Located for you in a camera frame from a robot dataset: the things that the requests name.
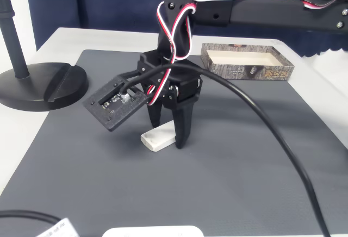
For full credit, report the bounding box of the white flat device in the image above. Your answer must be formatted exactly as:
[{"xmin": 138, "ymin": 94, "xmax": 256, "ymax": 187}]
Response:
[{"xmin": 102, "ymin": 225, "xmax": 204, "ymax": 237}]

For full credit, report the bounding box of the thick black camera cable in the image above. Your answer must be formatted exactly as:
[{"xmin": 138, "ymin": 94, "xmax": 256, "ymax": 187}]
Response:
[{"xmin": 119, "ymin": 64, "xmax": 331, "ymax": 237}]

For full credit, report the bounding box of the black round-base stand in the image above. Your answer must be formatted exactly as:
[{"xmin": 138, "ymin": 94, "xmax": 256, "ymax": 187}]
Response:
[{"xmin": 0, "ymin": 0, "xmax": 90, "ymax": 112}]

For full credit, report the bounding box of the thin black cable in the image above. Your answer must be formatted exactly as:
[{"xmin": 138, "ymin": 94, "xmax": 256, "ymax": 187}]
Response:
[{"xmin": 0, "ymin": 210, "xmax": 81, "ymax": 237}]

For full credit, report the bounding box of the grey desk mat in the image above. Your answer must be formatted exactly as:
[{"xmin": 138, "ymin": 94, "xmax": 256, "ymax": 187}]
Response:
[{"xmin": 0, "ymin": 49, "xmax": 348, "ymax": 237}]

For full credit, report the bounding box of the white printed label tag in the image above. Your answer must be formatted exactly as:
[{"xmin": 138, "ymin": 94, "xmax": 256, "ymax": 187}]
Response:
[{"xmin": 35, "ymin": 217, "xmax": 78, "ymax": 237}]

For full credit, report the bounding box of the patterned open cardboard box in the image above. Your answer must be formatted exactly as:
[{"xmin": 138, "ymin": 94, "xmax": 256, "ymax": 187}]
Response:
[{"xmin": 200, "ymin": 42, "xmax": 296, "ymax": 80}]

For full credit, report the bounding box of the dark blue curtain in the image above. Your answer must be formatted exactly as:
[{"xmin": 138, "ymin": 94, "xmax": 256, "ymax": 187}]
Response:
[{"xmin": 24, "ymin": 0, "xmax": 348, "ymax": 58}]

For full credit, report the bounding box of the small white rectangular block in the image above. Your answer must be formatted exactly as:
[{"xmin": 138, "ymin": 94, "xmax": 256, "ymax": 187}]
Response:
[{"xmin": 140, "ymin": 121, "xmax": 177, "ymax": 152}]

